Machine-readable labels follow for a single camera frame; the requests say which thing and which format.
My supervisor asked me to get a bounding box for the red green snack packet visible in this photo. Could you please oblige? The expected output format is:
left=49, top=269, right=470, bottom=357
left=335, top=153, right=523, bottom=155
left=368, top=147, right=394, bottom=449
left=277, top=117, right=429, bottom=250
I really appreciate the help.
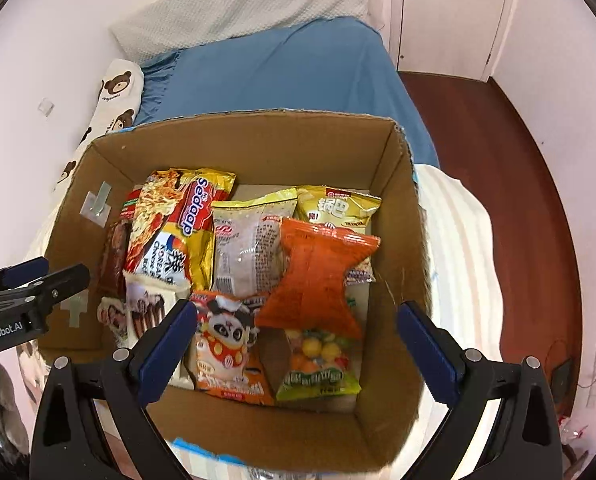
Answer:
left=119, top=187, right=151, bottom=221

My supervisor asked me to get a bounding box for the clear candy ball packet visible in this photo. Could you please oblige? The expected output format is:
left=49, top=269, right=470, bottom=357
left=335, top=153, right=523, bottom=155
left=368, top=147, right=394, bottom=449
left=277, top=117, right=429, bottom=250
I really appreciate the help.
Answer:
left=275, top=327, right=363, bottom=402

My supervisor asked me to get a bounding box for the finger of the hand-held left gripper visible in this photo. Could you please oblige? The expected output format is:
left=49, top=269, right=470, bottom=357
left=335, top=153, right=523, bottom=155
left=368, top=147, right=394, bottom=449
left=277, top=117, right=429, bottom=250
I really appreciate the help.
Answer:
left=0, top=256, right=50, bottom=297
left=0, top=264, right=91, bottom=328

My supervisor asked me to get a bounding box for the bear print pillow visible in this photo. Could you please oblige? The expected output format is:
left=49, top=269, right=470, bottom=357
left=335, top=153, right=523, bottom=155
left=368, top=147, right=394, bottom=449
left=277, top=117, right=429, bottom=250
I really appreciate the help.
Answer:
left=53, top=58, right=145, bottom=191

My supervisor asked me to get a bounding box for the white striped bedsheet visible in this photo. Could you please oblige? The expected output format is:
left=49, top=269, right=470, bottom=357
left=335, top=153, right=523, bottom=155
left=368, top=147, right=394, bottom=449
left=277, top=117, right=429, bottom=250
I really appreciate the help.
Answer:
left=413, top=165, right=508, bottom=480

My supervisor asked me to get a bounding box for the grey blanket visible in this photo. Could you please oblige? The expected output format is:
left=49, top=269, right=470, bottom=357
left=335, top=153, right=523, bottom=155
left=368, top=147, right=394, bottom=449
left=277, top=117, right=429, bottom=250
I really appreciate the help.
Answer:
left=109, top=0, right=373, bottom=61

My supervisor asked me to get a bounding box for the yellow chip packet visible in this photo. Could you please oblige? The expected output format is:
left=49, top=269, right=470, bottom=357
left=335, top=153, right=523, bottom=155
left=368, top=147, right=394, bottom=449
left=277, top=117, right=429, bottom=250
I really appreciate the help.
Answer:
left=295, top=185, right=383, bottom=236

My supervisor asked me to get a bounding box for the white chocolate stick packet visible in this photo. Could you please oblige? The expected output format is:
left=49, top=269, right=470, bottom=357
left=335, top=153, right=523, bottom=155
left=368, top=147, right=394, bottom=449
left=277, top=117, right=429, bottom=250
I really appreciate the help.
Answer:
left=123, top=270, right=193, bottom=391

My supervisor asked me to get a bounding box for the white door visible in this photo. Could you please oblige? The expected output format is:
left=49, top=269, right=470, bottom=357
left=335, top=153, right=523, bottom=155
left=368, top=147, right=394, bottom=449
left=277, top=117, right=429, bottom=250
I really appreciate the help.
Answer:
left=398, top=0, right=521, bottom=83

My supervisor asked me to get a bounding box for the blue bedsheet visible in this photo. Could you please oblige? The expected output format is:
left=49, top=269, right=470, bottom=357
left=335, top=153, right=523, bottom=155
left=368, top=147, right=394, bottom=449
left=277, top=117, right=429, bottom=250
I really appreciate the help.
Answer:
left=135, top=16, right=441, bottom=168

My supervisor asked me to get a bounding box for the orange panda snack packet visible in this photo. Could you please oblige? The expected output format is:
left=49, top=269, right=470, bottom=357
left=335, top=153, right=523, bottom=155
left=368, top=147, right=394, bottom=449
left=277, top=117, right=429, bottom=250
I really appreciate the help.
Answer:
left=185, top=290, right=276, bottom=407

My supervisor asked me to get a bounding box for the plain orange snack packet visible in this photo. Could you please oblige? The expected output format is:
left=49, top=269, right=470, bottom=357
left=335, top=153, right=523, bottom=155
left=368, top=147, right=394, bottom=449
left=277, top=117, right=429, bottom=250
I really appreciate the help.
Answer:
left=254, top=217, right=381, bottom=342

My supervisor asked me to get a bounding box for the small white brown snack packet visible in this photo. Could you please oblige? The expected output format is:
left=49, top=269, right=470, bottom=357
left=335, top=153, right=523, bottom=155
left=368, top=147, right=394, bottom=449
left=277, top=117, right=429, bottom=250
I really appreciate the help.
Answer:
left=98, top=295, right=129, bottom=347

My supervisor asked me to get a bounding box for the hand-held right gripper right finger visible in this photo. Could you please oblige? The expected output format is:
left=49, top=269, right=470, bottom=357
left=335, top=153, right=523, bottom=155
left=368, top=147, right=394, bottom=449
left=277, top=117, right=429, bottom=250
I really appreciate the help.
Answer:
left=397, top=301, right=563, bottom=480

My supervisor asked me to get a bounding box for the translucent white snack packet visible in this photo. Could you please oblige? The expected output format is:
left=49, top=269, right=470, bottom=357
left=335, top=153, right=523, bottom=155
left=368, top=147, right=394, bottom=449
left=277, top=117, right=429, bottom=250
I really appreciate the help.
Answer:
left=210, top=195, right=299, bottom=296

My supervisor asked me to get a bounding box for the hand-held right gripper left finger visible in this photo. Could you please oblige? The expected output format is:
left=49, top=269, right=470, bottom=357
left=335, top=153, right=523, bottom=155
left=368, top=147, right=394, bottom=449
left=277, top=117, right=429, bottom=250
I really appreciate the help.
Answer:
left=30, top=300, right=199, bottom=480

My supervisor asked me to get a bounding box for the red yellow noodle packet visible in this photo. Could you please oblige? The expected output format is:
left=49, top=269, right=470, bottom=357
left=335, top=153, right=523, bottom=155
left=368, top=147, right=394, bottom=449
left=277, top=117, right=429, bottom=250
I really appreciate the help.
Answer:
left=124, top=167, right=237, bottom=291

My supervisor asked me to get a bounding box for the cardboard box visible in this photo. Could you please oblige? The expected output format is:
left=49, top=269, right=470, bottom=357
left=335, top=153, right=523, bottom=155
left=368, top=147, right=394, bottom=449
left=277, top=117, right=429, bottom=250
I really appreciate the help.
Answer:
left=37, top=107, right=433, bottom=473

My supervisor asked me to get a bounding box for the dark red-brown snack packet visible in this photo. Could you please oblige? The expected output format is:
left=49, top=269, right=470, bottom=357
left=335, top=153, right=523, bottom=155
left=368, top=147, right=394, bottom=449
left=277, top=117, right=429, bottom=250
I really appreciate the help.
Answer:
left=98, top=220, right=131, bottom=296

